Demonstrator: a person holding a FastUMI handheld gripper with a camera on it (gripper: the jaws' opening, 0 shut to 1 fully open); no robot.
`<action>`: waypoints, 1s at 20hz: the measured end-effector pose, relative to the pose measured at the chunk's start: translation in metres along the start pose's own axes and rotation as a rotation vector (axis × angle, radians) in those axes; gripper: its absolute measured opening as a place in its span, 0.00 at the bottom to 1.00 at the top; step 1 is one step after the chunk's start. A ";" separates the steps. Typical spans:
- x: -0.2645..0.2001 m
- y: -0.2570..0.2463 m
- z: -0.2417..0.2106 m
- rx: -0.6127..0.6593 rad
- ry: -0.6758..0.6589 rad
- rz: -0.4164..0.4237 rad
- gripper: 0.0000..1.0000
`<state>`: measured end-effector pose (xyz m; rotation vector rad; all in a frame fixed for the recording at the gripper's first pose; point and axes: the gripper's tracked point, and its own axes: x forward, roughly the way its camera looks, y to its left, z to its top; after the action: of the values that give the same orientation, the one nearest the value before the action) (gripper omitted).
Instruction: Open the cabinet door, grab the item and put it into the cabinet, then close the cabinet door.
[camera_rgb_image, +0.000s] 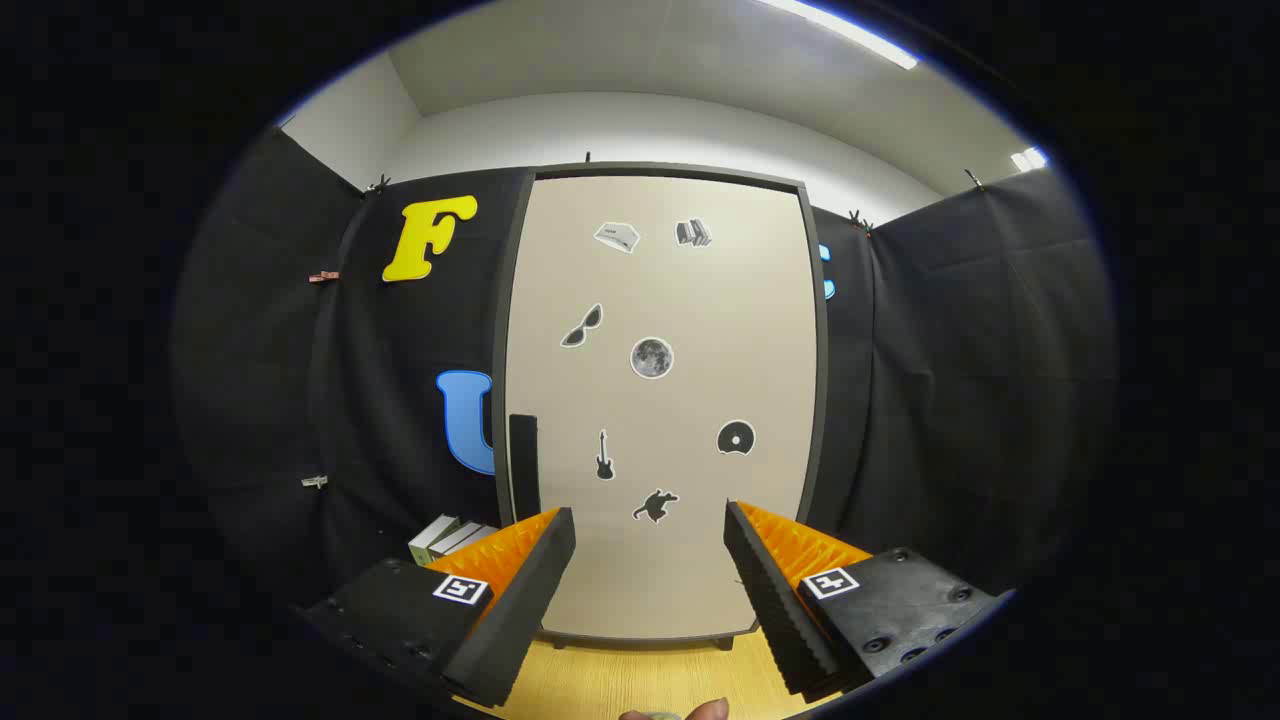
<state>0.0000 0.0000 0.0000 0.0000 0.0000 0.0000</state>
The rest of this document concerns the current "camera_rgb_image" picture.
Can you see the grey cabinet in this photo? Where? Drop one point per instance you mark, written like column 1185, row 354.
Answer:
column 660, row 170

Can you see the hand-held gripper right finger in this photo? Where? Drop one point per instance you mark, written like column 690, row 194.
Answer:
column 775, row 610

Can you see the small ceiling light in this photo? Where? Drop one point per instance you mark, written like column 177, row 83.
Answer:
column 1028, row 158

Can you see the long ceiling light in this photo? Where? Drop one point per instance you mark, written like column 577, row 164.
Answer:
column 850, row 32

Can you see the black backdrop cloth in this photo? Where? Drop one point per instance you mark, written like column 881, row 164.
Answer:
column 950, row 380

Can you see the green book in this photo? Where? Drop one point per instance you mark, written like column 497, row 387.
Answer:
column 430, row 540

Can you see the dark brown book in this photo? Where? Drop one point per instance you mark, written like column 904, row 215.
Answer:
column 480, row 534

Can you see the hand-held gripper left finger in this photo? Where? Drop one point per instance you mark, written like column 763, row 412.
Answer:
column 520, row 620

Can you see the beige cabinet door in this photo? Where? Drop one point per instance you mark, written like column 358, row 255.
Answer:
column 690, row 300

